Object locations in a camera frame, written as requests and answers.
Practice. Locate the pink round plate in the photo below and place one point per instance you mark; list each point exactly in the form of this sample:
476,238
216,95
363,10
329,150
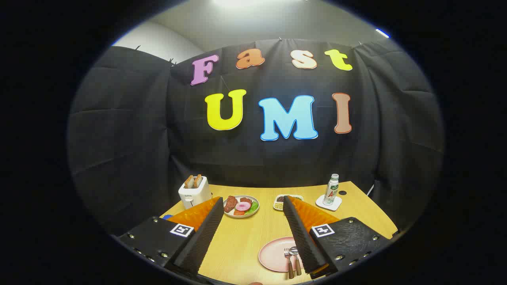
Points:
273,253

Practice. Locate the brown steak piece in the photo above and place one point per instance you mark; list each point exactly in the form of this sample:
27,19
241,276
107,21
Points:
230,204

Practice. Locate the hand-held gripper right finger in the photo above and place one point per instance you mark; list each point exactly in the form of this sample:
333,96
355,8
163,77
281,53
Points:
303,237

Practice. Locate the green lettuce leaf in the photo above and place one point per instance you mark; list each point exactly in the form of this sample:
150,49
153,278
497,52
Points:
254,208

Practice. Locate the white drink bottle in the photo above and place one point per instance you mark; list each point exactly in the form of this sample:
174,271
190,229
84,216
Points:
331,192

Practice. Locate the white toaster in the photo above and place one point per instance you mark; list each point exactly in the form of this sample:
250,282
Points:
196,194

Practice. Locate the ceiling light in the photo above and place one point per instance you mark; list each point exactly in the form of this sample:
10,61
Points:
382,33

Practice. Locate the white square coaster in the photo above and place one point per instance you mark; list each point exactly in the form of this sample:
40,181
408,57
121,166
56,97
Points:
336,205

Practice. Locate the brown toast slice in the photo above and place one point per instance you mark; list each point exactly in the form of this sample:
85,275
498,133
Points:
197,181
189,182

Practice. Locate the pink round food slice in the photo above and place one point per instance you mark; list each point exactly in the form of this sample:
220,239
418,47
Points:
243,206

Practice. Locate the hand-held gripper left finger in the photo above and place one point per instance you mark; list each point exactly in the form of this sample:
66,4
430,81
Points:
206,233

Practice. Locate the round plate of food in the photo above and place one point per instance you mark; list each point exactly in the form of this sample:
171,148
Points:
241,214

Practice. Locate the white divided grain dish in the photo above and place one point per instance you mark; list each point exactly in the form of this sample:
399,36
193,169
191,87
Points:
279,204

